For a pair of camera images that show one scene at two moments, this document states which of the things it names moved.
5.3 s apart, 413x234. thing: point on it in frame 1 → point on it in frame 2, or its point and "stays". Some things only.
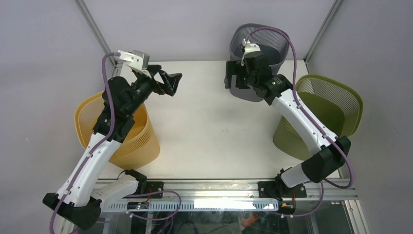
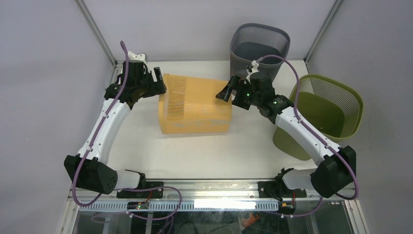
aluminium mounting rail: [320, 189] stays
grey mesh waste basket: [273, 43] stays
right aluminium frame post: [336, 7] stays
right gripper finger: [231, 69] → [233, 84]
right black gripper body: [251, 80] → [244, 96]
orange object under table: [248, 223] stays
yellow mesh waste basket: [140, 147] → [190, 105]
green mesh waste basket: [337, 108] stays
